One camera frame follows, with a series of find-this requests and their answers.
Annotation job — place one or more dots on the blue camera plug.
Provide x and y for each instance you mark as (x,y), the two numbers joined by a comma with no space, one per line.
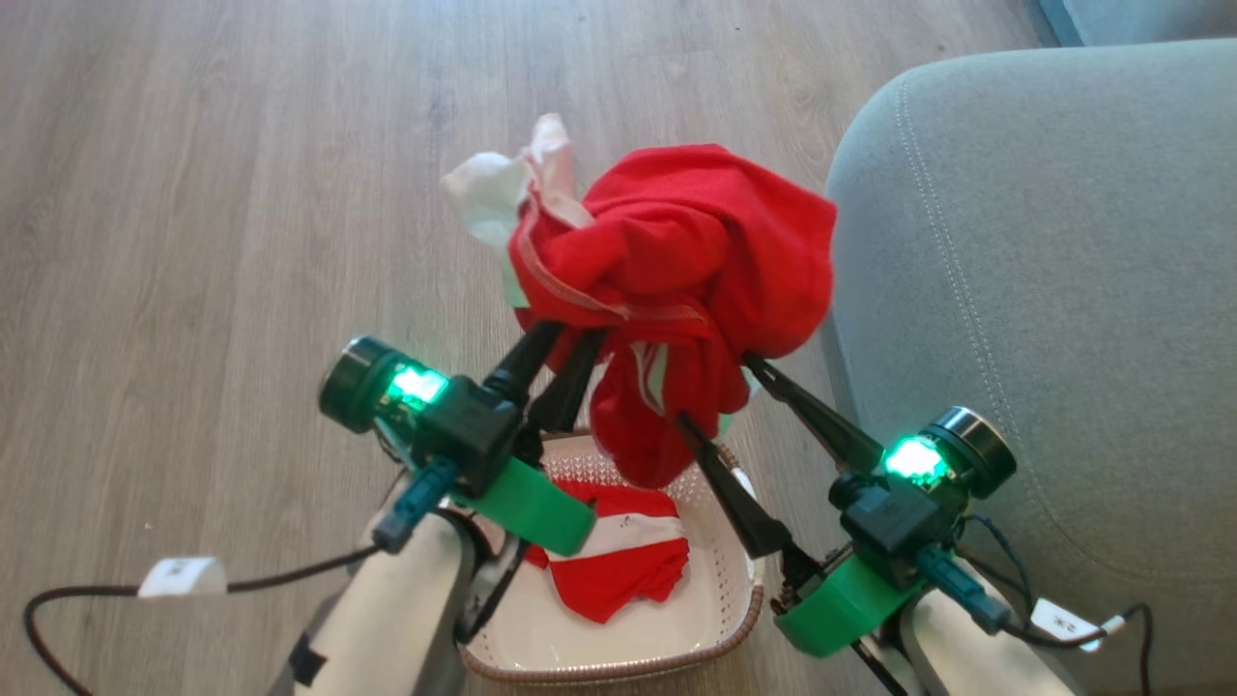
(962,588)
(414,507)

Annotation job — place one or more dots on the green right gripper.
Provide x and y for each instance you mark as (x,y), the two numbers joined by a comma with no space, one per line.
(841,609)

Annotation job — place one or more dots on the grey sofa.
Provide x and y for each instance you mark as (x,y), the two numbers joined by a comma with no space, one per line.
(1063,242)

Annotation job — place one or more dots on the blue left camera plug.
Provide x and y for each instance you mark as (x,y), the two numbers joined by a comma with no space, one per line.
(414,507)

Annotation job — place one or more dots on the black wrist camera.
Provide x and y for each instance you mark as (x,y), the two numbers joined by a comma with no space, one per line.
(894,522)
(469,430)

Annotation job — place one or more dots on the blue-grey upholstered furniture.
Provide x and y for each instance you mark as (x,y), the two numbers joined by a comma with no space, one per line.
(1140,17)

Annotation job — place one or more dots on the cream basket with brown rim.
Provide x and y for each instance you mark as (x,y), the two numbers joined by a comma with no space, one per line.
(628,650)

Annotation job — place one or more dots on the blue right camera plug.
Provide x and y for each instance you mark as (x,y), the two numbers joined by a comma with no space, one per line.
(962,588)

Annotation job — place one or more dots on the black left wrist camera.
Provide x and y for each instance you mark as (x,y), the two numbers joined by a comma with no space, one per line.
(469,430)

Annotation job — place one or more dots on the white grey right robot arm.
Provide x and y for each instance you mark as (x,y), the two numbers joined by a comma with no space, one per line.
(966,662)

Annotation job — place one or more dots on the red garment with white part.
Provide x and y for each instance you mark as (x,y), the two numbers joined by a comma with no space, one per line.
(696,242)

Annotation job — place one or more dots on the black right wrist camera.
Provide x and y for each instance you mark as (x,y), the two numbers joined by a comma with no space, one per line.
(894,522)

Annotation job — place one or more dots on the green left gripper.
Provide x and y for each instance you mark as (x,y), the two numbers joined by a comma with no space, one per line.
(527,507)

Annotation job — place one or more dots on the red garment with white stripe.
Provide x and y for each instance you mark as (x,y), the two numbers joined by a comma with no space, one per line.
(609,580)

